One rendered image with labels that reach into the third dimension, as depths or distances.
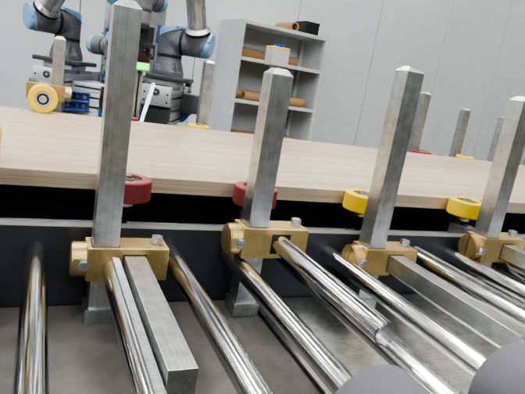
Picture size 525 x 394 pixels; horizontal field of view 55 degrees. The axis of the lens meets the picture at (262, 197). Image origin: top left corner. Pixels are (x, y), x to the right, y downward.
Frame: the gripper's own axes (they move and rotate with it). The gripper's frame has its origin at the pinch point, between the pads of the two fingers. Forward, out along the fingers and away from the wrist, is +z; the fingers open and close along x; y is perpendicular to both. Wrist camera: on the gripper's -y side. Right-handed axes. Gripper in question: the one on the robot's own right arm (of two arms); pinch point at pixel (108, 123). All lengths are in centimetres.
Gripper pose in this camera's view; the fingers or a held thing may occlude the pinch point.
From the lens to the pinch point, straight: 214.4
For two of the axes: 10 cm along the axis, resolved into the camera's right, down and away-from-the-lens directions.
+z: -1.6, 9.6, 2.3
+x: -9.1, -0.5, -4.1
